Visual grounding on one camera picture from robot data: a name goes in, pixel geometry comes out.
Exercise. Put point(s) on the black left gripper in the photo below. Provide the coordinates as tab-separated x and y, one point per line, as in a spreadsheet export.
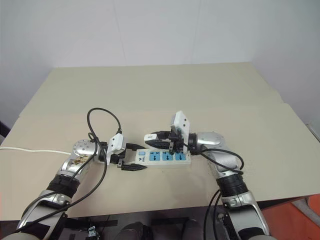
117	159

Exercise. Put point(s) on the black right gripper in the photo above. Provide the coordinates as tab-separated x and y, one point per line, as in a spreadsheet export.
175	143

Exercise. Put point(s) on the white charger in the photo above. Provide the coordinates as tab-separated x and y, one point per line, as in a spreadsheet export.
150	137

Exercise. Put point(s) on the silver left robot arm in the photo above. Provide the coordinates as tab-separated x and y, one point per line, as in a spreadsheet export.
82	148

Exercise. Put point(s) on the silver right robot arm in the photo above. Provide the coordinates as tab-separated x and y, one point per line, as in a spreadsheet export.
212	139

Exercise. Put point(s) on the white power strip blue sockets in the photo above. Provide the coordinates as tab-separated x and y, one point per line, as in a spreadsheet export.
168	157

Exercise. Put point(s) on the dark rounded shape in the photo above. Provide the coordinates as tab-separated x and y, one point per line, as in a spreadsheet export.
133	231

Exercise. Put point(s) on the small teal black part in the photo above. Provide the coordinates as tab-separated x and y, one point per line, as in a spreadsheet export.
92	231

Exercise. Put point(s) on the dark object at table side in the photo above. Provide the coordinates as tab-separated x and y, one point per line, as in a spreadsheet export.
2	130

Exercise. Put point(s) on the orange red object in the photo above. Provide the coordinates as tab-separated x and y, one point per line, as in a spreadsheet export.
287	220

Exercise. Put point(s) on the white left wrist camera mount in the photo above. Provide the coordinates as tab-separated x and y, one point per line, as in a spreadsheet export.
115	144

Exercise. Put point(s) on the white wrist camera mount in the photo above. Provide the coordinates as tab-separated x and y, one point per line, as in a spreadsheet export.
182	125
115	144

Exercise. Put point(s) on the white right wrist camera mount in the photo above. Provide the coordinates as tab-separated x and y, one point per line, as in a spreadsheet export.
182	125

